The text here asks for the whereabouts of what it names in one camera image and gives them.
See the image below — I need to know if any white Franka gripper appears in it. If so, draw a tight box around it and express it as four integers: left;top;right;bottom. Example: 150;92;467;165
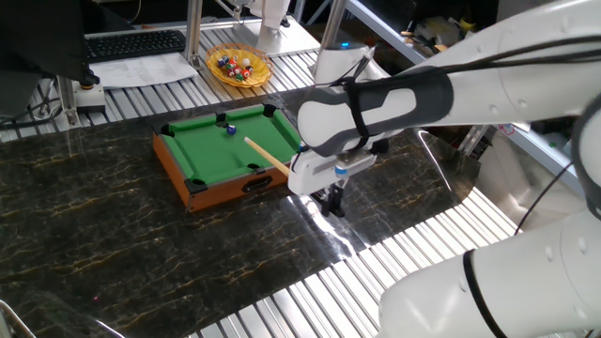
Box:
286;148;379;219

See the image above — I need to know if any wooden pool cue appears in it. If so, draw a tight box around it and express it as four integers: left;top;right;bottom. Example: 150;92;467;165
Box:
242;135;292;179

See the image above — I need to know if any mini green pool table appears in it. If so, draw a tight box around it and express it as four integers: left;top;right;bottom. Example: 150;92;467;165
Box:
152;103;302;213

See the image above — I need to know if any yellow wicker basket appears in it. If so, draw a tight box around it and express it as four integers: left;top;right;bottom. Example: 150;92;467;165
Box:
205;42;274;89

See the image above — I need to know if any dark marble pattern mat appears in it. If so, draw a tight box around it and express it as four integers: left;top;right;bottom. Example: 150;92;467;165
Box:
0;77;481;338

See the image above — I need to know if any white paper sheet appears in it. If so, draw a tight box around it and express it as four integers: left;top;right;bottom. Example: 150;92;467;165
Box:
88;51;200;90

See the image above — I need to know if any black computer keyboard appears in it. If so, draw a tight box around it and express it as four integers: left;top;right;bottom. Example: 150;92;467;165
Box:
84;29;188;65

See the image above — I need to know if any short aluminium profile foot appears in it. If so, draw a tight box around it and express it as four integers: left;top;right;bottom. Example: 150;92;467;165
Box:
55;74;82;129

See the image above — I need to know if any black computer monitor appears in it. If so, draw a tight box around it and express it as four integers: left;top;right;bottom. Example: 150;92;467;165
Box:
0;0;102;93

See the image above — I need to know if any aluminium frame post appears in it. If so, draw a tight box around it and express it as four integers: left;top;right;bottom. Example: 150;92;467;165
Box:
323;0;347;46
184;0;205;67
457;124;492;157

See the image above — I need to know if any white post stand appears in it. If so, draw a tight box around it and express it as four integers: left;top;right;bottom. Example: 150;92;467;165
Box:
213;0;322;58

